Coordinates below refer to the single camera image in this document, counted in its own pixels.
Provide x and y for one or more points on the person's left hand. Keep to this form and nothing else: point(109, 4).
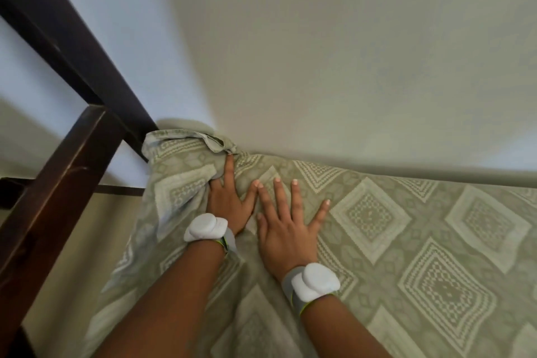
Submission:
point(228, 204)

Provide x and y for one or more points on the person's right hand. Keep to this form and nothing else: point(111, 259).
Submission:
point(287, 236)

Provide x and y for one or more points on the person's left thumb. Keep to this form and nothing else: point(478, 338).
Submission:
point(251, 196)

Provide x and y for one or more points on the person's right middle finger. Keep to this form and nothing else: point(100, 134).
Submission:
point(278, 198)

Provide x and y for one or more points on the person's right thumb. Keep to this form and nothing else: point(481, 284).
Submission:
point(262, 225)

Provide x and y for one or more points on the person's right little finger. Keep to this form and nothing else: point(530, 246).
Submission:
point(320, 215)

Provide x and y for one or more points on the green diamond patterned bed sheet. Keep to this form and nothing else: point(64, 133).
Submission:
point(398, 253)

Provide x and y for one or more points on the person's left forearm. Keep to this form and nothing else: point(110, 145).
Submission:
point(168, 307)

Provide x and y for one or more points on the person's right forearm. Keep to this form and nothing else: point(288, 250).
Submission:
point(344, 328)

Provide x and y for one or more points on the white wrist tracker grey band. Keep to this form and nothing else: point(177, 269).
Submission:
point(205, 227)
point(312, 284)

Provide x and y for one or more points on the dark wooden bed frame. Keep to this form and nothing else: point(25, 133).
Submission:
point(63, 127)

